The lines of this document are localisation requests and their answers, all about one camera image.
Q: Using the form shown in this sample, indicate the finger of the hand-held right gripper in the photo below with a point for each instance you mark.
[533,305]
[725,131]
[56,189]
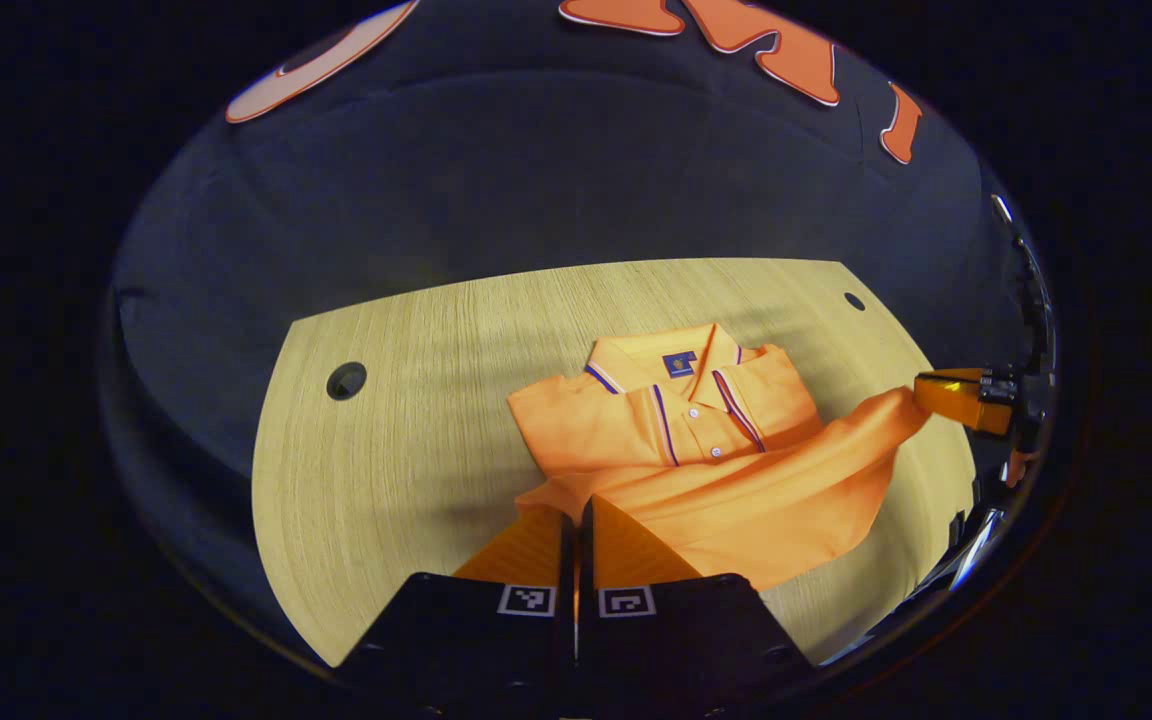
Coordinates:
[998,380]
[998,400]

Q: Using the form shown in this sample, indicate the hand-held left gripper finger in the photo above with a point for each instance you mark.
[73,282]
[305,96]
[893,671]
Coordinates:
[586,620]
[568,620]

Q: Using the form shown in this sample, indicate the orange T-shirt with striped collar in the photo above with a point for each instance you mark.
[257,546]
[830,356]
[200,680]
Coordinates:
[736,490]

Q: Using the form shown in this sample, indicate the black backdrop cloth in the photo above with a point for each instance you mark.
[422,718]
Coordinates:
[536,170]

